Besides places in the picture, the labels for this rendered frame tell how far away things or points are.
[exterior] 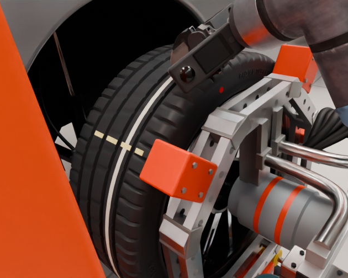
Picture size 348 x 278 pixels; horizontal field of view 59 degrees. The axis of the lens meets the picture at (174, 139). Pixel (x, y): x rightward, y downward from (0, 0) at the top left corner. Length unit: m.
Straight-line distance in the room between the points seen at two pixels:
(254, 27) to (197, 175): 0.22
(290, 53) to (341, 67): 0.38
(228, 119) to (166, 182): 0.16
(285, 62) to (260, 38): 0.33
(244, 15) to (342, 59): 0.13
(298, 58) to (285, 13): 0.36
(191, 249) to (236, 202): 0.22
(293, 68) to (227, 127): 0.27
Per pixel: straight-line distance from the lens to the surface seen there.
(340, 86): 0.40
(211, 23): 0.51
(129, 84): 0.65
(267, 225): 0.70
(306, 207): 0.68
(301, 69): 0.74
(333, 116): 0.72
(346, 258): 1.81
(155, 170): 0.47
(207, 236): 0.83
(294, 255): 0.55
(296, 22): 0.40
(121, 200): 0.57
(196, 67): 0.47
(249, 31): 0.43
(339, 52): 0.38
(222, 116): 0.55
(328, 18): 0.38
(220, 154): 0.52
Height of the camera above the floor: 1.38
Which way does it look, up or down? 32 degrees down
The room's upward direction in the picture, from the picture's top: 8 degrees counter-clockwise
